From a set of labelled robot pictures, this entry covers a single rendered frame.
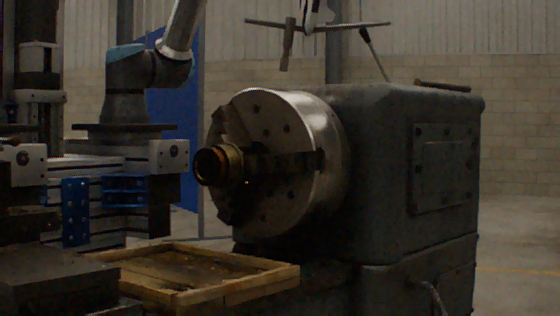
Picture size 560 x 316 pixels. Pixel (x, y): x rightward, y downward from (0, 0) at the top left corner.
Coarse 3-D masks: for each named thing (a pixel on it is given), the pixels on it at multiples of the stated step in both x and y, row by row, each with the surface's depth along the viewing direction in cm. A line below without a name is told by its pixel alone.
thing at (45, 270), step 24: (0, 264) 83; (24, 264) 84; (48, 264) 84; (72, 264) 85; (96, 264) 85; (0, 288) 74; (24, 288) 73; (48, 288) 76; (72, 288) 79; (96, 288) 82; (0, 312) 76; (24, 312) 74; (48, 312) 76
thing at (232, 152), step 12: (228, 144) 126; (204, 156) 126; (216, 156) 121; (228, 156) 122; (240, 156) 124; (192, 168) 125; (204, 168) 127; (216, 168) 120; (228, 168) 122; (240, 168) 124; (204, 180) 123; (216, 180) 121; (228, 180) 123; (240, 180) 125
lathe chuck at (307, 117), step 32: (256, 96) 133; (288, 96) 129; (256, 128) 133; (288, 128) 128; (320, 128) 127; (256, 192) 134; (288, 192) 128; (320, 192) 127; (256, 224) 134; (288, 224) 128
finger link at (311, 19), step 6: (312, 0) 130; (324, 0) 131; (324, 6) 132; (312, 12) 130; (318, 12) 131; (324, 12) 132; (330, 12) 132; (306, 18) 132; (312, 18) 131; (318, 18) 132; (324, 18) 132; (330, 18) 133; (306, 24) 132; (312, 24) 131; (306, 30) 133; (312, 30) 132
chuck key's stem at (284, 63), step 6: (288, 18) 131; (294, 18) 131; (288, 24) 131; (294, 24) 132; (288, 30) 132; (294, 30) 132; (288, 36) 132; (282, 42) 133; (288, 42) 132; (288, 48) 133; (282, 54) 133; (288, 54) 133; (282, 60) 133; (288, 60) 133; (282, 66) 133
